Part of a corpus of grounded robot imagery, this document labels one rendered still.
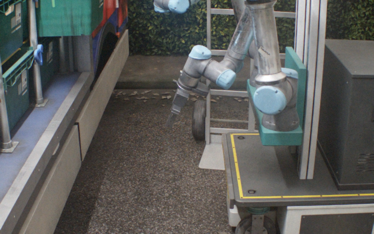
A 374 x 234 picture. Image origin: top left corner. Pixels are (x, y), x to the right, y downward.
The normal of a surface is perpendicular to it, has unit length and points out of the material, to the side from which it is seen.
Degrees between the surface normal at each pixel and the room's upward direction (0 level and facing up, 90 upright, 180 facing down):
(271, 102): 98
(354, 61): 0
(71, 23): 93
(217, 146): 0
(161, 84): 77
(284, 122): 73
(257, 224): 90
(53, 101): 0
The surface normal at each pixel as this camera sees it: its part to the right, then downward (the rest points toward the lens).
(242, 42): -0.10, 0.50
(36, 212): 1.00, 0.00
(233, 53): -0.49, 0.31
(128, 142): 0.00, -0.92
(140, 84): -0.03, 0.16
